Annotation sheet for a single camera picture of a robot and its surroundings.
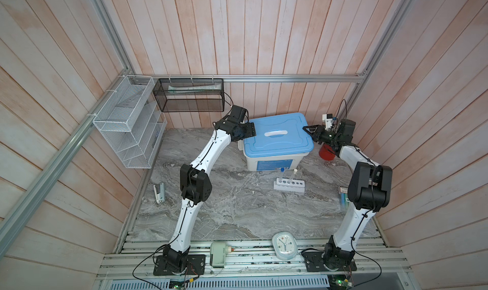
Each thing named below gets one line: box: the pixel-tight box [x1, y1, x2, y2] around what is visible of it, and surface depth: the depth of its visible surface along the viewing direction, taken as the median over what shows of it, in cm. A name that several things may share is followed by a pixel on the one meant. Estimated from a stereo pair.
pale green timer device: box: [209, 241, 232, 268], surface depth 73 cm
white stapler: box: [153, 181, 166, 205], surface depth 92 cm
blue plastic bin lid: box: [243, 112, 314, 158], surface depth 92 cm
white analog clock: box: [271, 231, 299, 261], surface depth 78 cm
